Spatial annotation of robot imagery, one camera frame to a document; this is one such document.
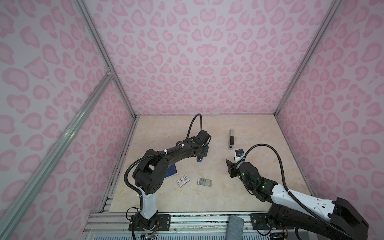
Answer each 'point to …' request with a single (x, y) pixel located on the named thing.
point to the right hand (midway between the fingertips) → (231, 158)
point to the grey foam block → (235, 228)
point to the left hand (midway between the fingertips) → (204, 147)
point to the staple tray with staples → (204, 182)
